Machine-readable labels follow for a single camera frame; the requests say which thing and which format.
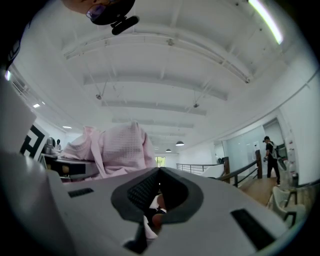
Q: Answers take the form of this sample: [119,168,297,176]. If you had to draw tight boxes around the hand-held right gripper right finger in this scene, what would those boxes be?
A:
[147,166,289,256]

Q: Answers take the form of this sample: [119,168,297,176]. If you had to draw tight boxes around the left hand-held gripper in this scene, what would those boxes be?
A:
[0,69,98,181]

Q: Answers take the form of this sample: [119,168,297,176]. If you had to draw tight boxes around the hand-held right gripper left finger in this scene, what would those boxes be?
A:
[46,166,161,256]

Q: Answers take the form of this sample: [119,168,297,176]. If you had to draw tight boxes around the pink clothes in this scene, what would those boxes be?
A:
[60,120,166,240]

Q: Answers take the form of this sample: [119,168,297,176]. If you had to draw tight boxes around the wooden stair railing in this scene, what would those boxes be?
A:
[216,156,263,188]

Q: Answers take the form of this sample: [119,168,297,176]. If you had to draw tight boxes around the grey metal balcony railing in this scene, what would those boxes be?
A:
[176,162,227,174]

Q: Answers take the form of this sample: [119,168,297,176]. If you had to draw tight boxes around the pale plastic chair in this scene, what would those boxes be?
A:
[267,186,310,227]

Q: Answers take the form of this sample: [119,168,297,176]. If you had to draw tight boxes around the person's head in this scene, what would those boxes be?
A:
[62,0,137,26]

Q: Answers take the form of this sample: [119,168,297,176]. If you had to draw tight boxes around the long ceiling strip light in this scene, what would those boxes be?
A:
[247,0,285,45]

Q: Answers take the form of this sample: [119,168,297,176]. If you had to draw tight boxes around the black head camera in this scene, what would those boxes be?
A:
[111,15,140,36]

